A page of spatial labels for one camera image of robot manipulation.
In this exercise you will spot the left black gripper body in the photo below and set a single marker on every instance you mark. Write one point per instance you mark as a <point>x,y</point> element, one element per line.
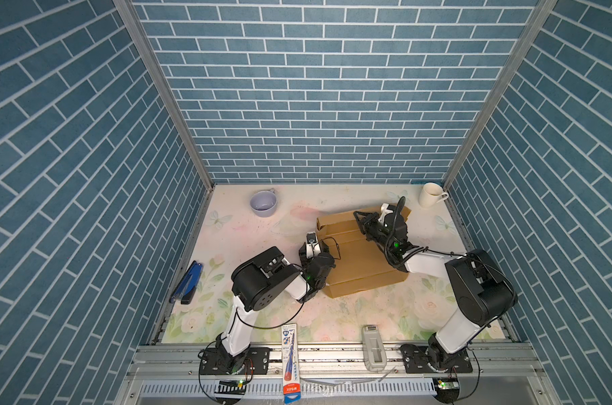
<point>302,260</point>

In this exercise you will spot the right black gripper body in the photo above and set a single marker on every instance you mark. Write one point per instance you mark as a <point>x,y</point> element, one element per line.
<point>373,231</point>

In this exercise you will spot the brown cardboard box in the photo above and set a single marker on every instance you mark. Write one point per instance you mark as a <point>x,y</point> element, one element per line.
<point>360,264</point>

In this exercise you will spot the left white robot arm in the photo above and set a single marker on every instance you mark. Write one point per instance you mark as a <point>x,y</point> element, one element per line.
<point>258,281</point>

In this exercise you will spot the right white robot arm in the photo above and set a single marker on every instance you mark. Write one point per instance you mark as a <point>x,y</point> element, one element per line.
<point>481,291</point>

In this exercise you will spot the white ceramic mug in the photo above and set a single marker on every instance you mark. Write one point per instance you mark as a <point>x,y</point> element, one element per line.
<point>431,194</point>

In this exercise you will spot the grey white remote device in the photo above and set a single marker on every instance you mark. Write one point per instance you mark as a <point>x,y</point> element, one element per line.
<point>373,349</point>

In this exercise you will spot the blue stapler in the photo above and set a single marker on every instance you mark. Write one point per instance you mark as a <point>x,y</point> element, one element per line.
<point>186,288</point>

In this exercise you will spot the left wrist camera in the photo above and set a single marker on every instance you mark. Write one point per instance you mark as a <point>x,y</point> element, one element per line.
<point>313,249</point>

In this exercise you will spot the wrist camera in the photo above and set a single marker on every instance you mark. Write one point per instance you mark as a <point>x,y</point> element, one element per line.
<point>313,249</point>
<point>385,210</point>

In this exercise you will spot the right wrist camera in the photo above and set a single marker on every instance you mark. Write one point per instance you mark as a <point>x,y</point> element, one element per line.
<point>385,210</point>

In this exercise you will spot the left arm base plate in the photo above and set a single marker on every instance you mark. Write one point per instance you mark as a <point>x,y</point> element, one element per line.
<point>218,362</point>

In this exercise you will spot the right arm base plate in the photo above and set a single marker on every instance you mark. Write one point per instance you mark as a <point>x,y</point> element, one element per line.
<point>422,360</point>

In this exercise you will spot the aluminium front rail frame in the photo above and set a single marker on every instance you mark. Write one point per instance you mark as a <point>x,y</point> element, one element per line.
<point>502,373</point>

